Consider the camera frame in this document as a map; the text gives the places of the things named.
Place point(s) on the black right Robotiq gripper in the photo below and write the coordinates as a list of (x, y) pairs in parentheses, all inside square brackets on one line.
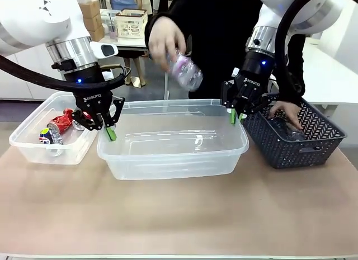
[(253, 72)]

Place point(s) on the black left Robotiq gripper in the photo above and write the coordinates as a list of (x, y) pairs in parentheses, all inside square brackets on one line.
[(89, 99)]

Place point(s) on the clear unlabelled plastic bottle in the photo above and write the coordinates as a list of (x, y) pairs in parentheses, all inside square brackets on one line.
[(291, 134)]

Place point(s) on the clear bottle with pink label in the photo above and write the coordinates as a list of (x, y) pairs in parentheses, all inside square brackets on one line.
[(186, 71)]

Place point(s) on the large clear plastic bin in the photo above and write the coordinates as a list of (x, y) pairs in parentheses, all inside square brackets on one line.
[(173, 159)]

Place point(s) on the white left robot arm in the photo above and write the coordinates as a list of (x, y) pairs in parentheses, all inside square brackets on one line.
[(33, 16)]

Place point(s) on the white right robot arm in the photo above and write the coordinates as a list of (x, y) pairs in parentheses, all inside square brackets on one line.
[(313, 8)]

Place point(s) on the person's left forearm black sleeve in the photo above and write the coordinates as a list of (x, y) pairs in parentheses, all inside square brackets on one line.
[(298, 84)]

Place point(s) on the person's right forearm black sleeve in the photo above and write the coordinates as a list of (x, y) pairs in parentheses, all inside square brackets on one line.
[(167, 11)]

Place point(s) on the black woven plastic basket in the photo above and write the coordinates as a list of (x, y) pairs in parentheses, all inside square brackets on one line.
[(282, 151)]

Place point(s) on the white slatted storage basket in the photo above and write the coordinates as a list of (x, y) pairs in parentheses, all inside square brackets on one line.
[(130, 25)]

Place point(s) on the person's left hand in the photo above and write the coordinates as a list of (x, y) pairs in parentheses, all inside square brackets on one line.
[(288, 110)]

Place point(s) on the person's right hand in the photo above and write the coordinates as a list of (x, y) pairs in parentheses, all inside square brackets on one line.
[(165, 37)]

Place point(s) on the crushed red soda can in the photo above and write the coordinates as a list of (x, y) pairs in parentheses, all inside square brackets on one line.
[(63, 120), (77, 125)]

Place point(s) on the crushed blue soda can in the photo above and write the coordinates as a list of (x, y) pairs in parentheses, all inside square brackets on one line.
[(50, 137)]

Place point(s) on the person's black-clothed torso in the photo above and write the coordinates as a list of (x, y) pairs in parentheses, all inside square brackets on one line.
[(218, 33)]

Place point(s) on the small clear plastic bin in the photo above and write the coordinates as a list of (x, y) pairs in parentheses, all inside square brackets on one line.
[(28, 142)]

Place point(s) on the brown cardboard box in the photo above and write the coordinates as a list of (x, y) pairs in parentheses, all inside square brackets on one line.
[(93, 22), (97, 34), (89, 9)]

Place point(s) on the white low cabinet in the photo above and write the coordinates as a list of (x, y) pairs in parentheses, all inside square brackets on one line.
[(25, 81)]

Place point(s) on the white side table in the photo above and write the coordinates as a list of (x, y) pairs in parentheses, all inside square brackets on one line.
[(330, 75)]

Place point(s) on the plastic cup with straw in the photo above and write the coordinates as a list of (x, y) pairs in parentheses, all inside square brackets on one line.
[(112, 29)]

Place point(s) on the background person in jeans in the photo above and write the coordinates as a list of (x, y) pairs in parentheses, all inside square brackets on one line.
[(121, 0)]

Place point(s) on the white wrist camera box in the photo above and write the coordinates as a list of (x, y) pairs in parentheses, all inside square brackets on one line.
[(104, 49)]

